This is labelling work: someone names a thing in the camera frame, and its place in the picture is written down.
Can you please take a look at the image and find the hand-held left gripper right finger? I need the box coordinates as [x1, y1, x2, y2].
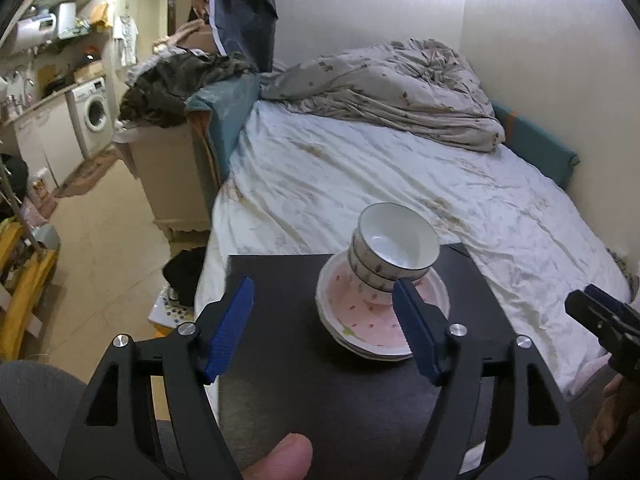
[391, 279, 588, 480]

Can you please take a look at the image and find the white hanging shirt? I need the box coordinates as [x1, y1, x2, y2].
[112, 15, 139, 67]

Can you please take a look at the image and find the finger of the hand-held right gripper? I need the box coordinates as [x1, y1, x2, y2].
[584, 284, 640, 322]
[565, 290, 632, 347]

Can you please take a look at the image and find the dark clothes pile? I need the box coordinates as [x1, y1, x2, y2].
[119, 51, 253, 128]

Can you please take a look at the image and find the person's right hand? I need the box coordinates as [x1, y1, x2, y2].
[582, 375, 632, 466]

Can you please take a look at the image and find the brown floor mat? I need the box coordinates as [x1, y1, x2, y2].
[55, 147, 118, 198]

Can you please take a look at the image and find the white water heater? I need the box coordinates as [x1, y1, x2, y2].
[15, 15, 58, 52]

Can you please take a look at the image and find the grey printed duvet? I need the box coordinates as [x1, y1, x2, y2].
[260, 39, 506, 153]

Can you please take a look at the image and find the cream wooden cabinet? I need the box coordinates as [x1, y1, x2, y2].
[114, 122, 221, 233]

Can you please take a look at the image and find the person's left hand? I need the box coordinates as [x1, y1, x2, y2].
[240, 432, 313, 480]

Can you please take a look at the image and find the white patterned box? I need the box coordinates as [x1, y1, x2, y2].
[148, 287, 198, 332]

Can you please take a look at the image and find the white kitchen base cabinet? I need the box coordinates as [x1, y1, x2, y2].
[12, 95, 86, 186]

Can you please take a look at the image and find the yellow plastic frame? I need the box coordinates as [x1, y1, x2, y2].
[0, 220, 60, 361]

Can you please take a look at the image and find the grey trouser leg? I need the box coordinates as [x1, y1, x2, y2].
[0, 360, 96, 480]

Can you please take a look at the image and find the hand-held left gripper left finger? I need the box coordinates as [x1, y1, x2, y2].
[57, 276, 255, 480]

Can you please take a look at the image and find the dark blue hanging cloth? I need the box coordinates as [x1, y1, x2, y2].
[207, 0, 278, 73]

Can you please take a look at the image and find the white washing machine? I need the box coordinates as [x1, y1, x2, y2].
[65, 76, 115, 161]

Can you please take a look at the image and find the black board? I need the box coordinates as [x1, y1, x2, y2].
[218, 242, 518, 480]

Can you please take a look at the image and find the black bag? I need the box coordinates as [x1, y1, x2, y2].
[162, 247, 208, 308]

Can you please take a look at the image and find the pink strawberry plate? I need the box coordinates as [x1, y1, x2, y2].
[319, 310, 431, 357]
[340, 342, 416, 362]
[316, 250, 451, 348]

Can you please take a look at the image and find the white bowl with dark rim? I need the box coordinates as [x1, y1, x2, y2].
[349, 240, 430, 287]
[354, 272, 401, 295]
[356, 202, 441, 281]

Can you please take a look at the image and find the teal bed side cushion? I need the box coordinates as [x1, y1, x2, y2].
[186, 74, 261, 186]
[490, 101, 581, 191]

